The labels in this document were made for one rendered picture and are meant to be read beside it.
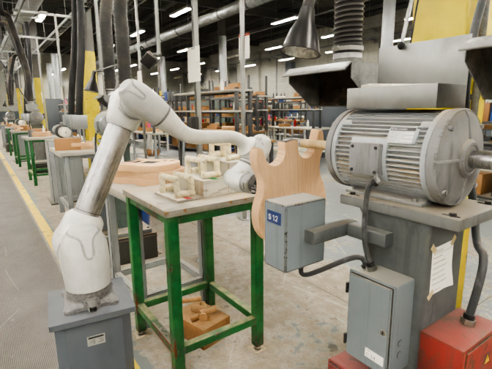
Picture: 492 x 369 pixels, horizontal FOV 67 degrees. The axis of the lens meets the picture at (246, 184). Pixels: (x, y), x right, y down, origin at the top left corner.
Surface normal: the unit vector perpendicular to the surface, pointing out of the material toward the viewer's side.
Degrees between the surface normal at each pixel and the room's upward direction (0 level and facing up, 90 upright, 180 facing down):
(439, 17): 90
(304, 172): 93
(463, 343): 0
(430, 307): 90
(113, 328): 90
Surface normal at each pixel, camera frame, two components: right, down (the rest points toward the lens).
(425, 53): -0.81, 0.12
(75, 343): 0.47, 0.17
